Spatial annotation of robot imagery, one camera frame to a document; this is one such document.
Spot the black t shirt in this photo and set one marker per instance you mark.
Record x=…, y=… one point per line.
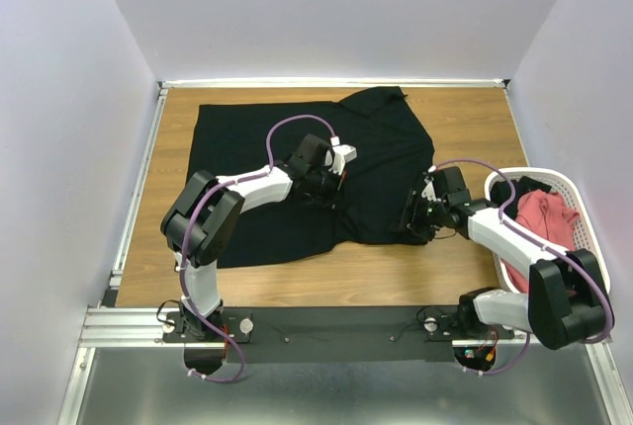
x=392, y=149

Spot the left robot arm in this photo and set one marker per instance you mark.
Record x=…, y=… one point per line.
x=202, y=220

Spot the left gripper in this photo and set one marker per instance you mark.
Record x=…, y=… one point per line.
x=329, y=199

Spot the white laundry basket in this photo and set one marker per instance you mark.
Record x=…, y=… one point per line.
x=588, y=217

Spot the pink shirt in basket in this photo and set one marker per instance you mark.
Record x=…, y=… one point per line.
x=546, y=215

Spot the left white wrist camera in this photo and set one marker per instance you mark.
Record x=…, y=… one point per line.
x=338, y=155

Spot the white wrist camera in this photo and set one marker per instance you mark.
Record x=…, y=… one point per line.
x=338, y=155
x=428, y=192

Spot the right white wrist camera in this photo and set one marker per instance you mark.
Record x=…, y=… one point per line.
x=428, y=192

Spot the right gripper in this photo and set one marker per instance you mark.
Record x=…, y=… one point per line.
x=414, y=227

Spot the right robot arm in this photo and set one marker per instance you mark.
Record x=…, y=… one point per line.
x=567, y=299

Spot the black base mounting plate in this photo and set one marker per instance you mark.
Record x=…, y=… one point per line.
x=336, y=334

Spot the aluminium front frame rail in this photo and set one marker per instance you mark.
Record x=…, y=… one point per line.
x=125, y=373

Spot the aluminium back table rail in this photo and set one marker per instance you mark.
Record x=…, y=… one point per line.
x=331, y=82

